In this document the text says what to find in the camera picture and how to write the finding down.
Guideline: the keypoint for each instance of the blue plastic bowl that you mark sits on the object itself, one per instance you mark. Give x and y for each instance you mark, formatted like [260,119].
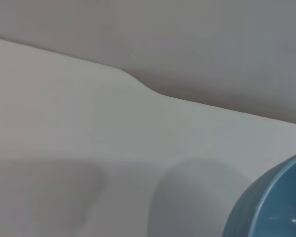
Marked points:
[276,197]

